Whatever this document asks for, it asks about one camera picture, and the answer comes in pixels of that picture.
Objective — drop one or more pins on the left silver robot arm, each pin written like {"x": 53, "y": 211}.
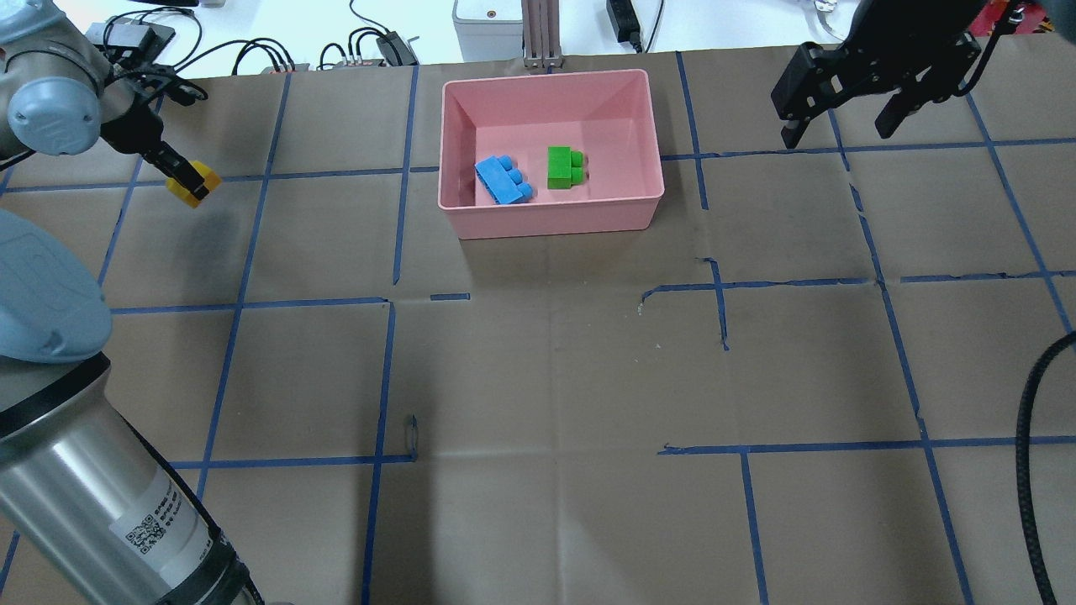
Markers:
{"x": 77, "y": 479}

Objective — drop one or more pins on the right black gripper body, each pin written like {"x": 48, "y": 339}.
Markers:
{"x": 884, "y": 29}

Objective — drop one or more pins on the white grey box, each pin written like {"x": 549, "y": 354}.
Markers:
{"x": 489, "y": 30}

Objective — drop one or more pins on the black power adapter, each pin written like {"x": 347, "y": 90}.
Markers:
{"x": 623, "y": 18}

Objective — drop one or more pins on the blue toy block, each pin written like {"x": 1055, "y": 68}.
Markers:
{"x": 503, "y": 181}

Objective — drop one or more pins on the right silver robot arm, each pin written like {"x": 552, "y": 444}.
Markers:
{"x": 888, "y": 21}

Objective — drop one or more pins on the green toy block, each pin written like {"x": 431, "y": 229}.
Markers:
{"x": 567, "y": 167}

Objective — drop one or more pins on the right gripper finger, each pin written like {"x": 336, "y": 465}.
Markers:
{"x": 793, "y": 132}
{"x": 906, "y": 99}

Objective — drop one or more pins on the yellow toy block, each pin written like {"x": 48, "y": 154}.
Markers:
{"x": 192, "y": 182}

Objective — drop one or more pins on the pink plastic box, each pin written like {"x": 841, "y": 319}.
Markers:
{"x": 608, "y": 115}

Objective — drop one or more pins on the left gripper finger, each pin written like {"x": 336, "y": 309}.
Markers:
{"x": 164, "y": 158}

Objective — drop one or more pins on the aluminium profile post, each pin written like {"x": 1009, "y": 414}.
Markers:
{"x": 541, "y": 42}

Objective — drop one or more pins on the black connector with cables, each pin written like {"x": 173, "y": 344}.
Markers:
{"x": 396, "y": 51}

